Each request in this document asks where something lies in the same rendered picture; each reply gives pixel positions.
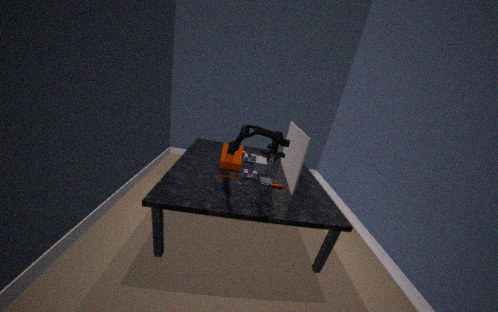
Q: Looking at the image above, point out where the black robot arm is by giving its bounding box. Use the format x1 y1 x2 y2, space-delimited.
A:
227 125 290 155

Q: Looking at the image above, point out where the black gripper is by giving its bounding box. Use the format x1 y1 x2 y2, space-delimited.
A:
261 144 285 163

